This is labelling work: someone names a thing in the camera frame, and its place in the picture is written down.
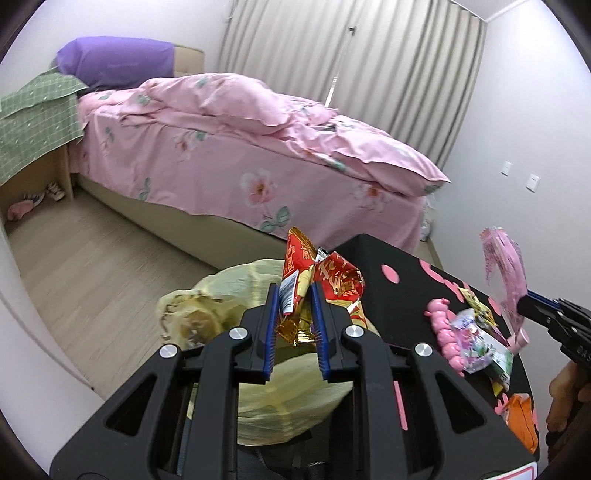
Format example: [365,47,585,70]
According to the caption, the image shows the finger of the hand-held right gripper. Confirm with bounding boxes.
[526,290,561,309]
[517,298,560,330]

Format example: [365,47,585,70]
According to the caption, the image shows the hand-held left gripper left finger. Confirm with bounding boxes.
[50,282,280,480]

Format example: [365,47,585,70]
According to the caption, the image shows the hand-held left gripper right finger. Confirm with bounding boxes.
[313,282,539,480]

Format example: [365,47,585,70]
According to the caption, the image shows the red snack wrapper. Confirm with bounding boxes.
[314,248,365,330]

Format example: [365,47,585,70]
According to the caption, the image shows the pink plastic wrapper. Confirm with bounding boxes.
[479,226,529,330]

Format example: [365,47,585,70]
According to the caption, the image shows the red yellow snack packet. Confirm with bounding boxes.
[276,227,319,344]

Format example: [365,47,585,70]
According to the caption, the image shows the yellow plastic bag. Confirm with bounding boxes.
[156,259,379,446]

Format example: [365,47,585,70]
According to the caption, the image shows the person's right hand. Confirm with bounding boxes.
[547,362,591,432]

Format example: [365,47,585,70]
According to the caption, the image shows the white floral snack packet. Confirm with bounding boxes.
[450,309,514,384]

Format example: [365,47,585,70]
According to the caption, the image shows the pink caterpillar toy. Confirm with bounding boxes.
[424,298,467,377]

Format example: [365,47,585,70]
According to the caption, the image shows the orange snack packet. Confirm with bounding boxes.
[501,392,539,453]

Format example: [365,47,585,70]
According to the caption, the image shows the bed with pink bedding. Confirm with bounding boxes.
[76,44,435,259]

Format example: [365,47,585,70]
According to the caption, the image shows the white plastic bag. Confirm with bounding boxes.
[419,196,437,241]

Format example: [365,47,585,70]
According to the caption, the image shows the pink floral bed sheet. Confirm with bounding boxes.
[69,90,428,252]

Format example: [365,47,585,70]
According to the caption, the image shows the pink floral duvet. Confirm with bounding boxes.
[139,73,451,197]

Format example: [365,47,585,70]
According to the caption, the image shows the wooden nightstand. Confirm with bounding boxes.
[0,138,77,222]

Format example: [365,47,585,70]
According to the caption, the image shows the beige pleated curtain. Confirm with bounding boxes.
[217,0,488,174]

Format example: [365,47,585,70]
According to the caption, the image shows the pink slipper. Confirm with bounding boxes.
[7,191,45,220]

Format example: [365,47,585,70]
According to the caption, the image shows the purple pillow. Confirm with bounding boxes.
[56,38,175,90]

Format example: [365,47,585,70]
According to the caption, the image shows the green checked cloth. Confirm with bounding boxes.
[0,71,88,185]

